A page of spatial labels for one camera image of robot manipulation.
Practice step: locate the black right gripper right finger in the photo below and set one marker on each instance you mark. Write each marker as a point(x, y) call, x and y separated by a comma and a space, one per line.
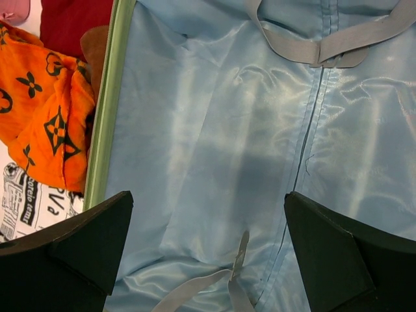
point(347, 265)

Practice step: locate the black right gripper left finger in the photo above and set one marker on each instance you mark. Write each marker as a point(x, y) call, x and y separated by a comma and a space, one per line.
point(69, 266)

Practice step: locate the newspaper print cloth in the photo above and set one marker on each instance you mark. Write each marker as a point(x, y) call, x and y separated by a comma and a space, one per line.
point(28, 206)

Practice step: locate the orange patterned cloth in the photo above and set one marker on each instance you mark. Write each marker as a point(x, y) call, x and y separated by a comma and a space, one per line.
point(47, 109)

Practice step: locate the green hard-shell suitcase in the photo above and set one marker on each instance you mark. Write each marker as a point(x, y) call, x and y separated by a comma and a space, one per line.
point(210, 112)

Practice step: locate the pink cosmetic case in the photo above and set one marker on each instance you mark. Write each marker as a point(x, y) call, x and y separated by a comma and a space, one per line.
point(16, 11)

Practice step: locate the brown towel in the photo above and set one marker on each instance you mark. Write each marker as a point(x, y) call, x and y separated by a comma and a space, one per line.
point(93, 44)

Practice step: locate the dark red cloth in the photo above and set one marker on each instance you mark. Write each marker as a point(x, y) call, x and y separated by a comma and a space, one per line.
point(63, 23)

